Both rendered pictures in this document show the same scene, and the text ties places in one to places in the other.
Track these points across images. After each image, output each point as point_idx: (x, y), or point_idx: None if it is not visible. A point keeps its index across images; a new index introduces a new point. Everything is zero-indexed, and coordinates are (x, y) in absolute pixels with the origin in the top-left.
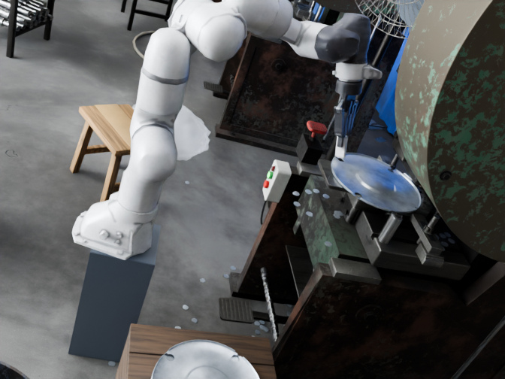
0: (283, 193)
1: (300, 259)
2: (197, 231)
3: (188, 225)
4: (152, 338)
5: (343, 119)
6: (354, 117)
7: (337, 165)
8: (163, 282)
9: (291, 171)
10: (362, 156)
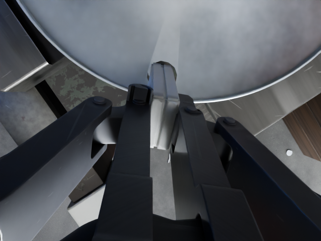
0: (108, 162)
1: None
2: (59, 215)
3: (59, 228)
4: None
5: (280, 185)
6: (39, 135)
7: (218, 72)
8: (163, 196)
9: (105, 185)
10: (30, 4)
